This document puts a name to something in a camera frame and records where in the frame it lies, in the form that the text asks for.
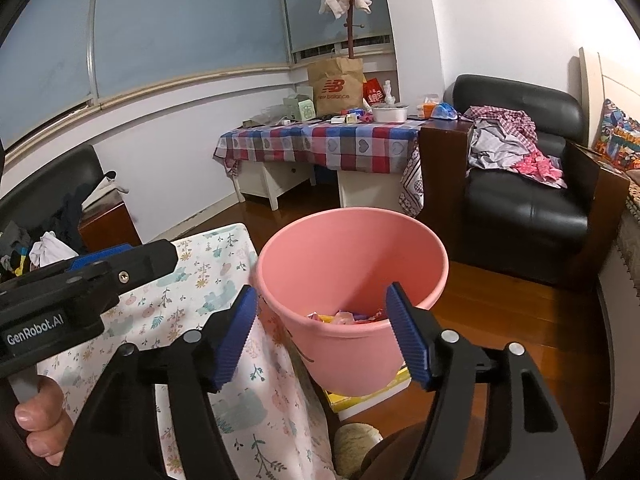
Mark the white figurine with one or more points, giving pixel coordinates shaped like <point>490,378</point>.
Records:
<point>388,92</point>

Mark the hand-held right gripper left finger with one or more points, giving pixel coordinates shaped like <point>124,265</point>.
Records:
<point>235,335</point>

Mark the beige board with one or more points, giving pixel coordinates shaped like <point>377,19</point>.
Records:
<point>595,90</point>

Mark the dark clothes pile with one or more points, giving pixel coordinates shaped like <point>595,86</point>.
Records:
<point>70,220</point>

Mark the white crumpled cloth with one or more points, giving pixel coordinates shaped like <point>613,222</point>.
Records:
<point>50,250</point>

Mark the blue plastic bag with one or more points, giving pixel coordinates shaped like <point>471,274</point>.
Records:
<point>445,111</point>

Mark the red bag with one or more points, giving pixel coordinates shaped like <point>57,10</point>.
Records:
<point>372,92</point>

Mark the person's left hand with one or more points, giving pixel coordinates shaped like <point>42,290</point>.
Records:
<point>45,425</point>

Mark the pink and blue toy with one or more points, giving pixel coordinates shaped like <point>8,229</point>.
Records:
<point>357,116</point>

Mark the checkered tablecloth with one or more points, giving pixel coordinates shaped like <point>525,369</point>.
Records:
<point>325,142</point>

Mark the pink plastic bucket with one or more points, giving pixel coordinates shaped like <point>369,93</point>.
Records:
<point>350,250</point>

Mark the wooden coat rack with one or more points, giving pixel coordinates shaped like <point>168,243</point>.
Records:
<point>351,30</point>

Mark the beige fuzzy slipper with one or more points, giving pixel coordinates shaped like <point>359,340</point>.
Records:
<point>355,447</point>

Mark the orange and white box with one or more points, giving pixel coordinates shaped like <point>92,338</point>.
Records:
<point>429,107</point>

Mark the white tub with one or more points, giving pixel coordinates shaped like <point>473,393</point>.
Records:
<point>390,113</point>

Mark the grey and white cloth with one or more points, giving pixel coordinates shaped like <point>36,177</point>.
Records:
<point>102,187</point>

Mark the brown paper bag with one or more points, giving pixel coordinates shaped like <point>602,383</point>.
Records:
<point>335,85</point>

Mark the green box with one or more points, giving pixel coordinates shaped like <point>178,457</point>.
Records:
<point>301,108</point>

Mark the dark wooden side table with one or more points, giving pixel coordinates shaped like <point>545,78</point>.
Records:
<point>445,185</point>

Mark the grey plastic bag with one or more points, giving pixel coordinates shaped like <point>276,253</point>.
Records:
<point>265,116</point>

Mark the black leather sofa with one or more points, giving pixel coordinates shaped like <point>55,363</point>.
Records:
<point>45,175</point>

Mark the floral tablecloth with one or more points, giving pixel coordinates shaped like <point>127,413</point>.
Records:
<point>190,280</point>

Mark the pink clothing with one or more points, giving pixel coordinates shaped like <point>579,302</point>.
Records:
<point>540,170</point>

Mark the pile of colourful wrappers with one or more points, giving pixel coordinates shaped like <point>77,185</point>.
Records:
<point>345,317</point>

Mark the colourful printed cushion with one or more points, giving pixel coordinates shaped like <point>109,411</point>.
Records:
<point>620,135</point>

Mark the dark wooden end table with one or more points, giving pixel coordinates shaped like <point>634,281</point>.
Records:
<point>595,210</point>

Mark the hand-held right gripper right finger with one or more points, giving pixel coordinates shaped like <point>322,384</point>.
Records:
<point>407,340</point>

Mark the large frosted window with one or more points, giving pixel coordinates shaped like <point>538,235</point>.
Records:
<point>190,20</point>

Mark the white desk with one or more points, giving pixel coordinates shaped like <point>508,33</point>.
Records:
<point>272,180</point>

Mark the reddish wooden cabinet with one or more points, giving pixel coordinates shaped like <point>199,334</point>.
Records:
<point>112,227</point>

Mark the yellow box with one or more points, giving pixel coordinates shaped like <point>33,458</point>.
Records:
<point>350,402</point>

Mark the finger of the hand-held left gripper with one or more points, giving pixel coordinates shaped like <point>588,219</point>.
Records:
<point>102,258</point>
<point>145,265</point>

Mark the grey and plaid clothing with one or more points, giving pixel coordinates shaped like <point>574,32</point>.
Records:
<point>500,140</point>

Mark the black leather armchair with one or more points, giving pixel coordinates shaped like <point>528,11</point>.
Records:
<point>525,220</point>

